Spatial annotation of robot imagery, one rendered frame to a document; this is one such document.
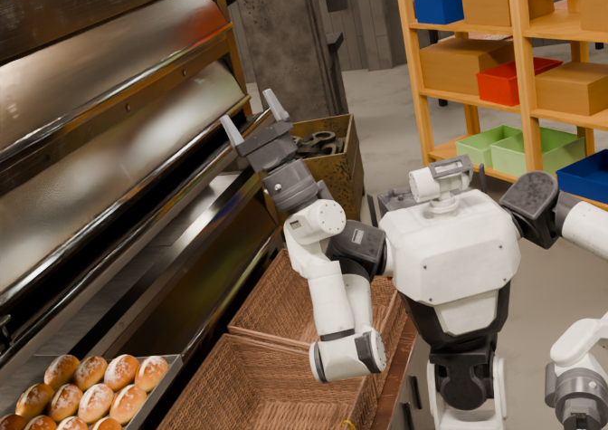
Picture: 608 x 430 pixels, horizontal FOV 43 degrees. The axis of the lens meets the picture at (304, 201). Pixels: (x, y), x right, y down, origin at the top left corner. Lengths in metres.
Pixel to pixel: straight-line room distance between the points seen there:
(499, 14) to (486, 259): 3.07
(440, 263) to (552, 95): 2.92
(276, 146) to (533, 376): 2.32
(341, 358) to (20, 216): 0.79
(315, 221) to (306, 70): 5.12
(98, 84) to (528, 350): 2.37
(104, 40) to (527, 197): 1.16
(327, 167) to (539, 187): 3.15
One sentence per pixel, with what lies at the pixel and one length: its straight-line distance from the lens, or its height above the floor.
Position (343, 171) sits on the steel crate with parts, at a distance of 4.76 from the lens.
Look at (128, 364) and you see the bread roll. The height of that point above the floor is 1.22.
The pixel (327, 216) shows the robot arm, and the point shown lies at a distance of 1.39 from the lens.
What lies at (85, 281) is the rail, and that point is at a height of 1.43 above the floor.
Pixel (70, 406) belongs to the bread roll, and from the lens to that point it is 1.72.
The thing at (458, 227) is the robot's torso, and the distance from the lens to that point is 1.62.
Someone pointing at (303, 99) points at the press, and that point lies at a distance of 6.55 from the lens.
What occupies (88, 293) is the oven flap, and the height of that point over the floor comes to 1.40.
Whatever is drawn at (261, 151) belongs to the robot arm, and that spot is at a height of 1.67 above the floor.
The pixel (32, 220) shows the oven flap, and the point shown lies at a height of 1.55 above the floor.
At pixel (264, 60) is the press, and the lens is 6.51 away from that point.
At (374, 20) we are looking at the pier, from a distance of 9.08.
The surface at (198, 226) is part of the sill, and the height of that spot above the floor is 1.18.
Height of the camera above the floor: 2.09
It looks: 22 degrees down
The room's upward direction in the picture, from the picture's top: 12 degrees counter-clockwise
